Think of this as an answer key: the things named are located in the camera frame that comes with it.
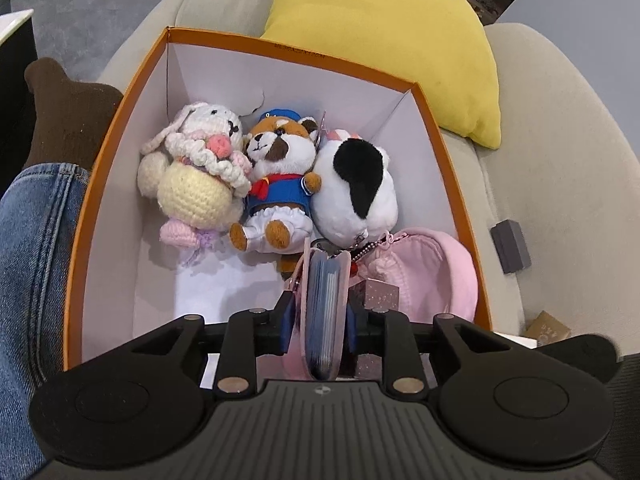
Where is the orange cardboard box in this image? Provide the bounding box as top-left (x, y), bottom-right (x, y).
top-left (63, 28), bottom-right (490, 378)

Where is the pink fabric pouch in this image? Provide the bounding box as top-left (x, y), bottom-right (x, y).
top-left (352, 228), bottom-right (478, 323)

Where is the pink notebook wallet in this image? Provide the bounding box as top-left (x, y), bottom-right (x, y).
top-left (283, 240), bottom-right (352, 382)

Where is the white marble side table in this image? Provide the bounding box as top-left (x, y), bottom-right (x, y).
top-left (0, 9), bottom-right (34, 44)

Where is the grey gift box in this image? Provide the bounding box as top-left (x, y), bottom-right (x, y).
top-left (490, 219), bottom-right (532, 274)

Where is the black white dog plush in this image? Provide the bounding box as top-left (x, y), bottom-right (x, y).
top-left (310, 129), bottom-right (398, 249)

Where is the red panda sailor plush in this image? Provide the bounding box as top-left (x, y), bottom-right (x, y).
top-left (229, 108), bottom-right (322, 256)

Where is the yellow cushion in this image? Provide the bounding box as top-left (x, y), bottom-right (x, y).
top-left (262, 0), bottom-right (501, 150)

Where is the dark illustrated card box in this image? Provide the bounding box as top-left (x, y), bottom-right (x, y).
top-left (349, 278), bottom-right (399, 380)

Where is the brown cardboard box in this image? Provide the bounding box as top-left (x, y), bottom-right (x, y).
top-left (524, 311), bottom-right (570, 347)

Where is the person leg in jeans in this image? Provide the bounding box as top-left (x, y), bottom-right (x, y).
top-left (0, 162), bottom-right (89, 479)

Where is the crochet bunny doll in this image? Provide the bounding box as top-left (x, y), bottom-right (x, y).
top-left (137, 102), bottom-right (252, 249)

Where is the brown sock foot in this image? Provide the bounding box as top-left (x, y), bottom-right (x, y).
top-left (24, 58), bottom-right (122, 170)

